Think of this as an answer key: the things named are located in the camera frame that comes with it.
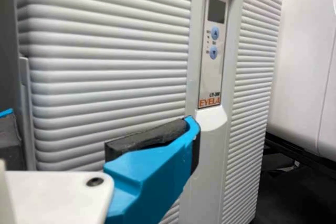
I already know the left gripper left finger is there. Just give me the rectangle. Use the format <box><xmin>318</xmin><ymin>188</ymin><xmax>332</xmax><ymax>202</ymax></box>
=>
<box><xmin>0</xmin><ymin>108</ymin><xmax>21</xmax><ymax>148</ymax></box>

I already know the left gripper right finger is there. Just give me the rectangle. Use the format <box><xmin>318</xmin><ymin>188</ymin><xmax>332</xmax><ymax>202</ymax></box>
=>
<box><xmin>103</xmin><ymin>115</ymin><xmax>202</xmax><ymax>224</ymax></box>

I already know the white incubator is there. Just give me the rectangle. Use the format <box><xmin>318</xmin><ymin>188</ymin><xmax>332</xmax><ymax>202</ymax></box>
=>
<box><xmin>0</xmin><ymin>0</ymin><xmax>37</xmax><ymax>170</ymax></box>

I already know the incubator door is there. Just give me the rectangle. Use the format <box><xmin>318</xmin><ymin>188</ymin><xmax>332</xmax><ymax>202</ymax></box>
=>
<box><xmin>13</xmin><ymin>0</ymin><xmax>287</xmax><ymax>224</ymax></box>

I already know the black platform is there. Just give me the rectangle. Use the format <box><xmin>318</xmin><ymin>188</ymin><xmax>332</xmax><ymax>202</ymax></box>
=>
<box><xmin>263</xmin><ymin>136</ymin><xmax>336</xmax><ymax>183</ymax></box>

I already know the white box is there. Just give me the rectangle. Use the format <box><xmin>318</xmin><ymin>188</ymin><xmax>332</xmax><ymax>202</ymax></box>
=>
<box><xmin>267</xmin><ymin>0</ymin><xmax>336</xmax><ymax>162</ymax></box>

